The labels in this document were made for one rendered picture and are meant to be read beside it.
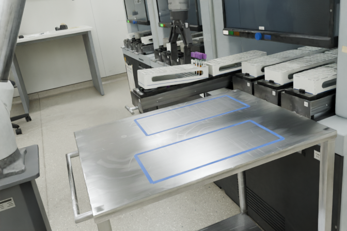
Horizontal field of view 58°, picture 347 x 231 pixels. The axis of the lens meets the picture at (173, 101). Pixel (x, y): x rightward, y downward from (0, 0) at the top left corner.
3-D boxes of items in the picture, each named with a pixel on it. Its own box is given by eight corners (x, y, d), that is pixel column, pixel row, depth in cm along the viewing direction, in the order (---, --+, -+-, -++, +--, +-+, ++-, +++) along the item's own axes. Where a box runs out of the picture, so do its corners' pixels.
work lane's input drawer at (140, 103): (258, 72, 162) (257, 55, 159) (277, 78, 150) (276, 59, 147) (124, 108, 138) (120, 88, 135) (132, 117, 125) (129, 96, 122)
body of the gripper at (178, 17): (167, 10, 131) (167, 33, 134) (174, 10, 124) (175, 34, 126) (183, 10, 134) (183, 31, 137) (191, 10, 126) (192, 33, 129)
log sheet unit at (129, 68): (130, 92, 330) (124, 59, 318) (138, 98, 306) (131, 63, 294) (128, 92, 329) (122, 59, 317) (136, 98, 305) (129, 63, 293)
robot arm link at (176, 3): (173, -5, 121) (173, 11, 123) (193, -5, 125) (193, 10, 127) (164, -4, 129) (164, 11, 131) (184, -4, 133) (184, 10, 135)
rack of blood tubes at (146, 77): (198, 76, 146) (198, 63, 144) (209, 80, 137) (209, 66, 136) (137, 84, 135) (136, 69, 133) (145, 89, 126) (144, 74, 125)
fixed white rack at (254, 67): (294, 62, 147) (294, 49, 145) (310, 65, 139) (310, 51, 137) (241, 75, 137) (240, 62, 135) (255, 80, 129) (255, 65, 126)
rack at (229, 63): (254, 62, 157) (254, 49, 155) (267, 65, 148) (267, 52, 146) (203, 75, 147) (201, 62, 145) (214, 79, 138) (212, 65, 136)
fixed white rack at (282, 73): (319, 67, 134) (320, 52, 132) (340, 71, 125) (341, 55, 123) (264, 82, 124) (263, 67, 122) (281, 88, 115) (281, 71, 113)
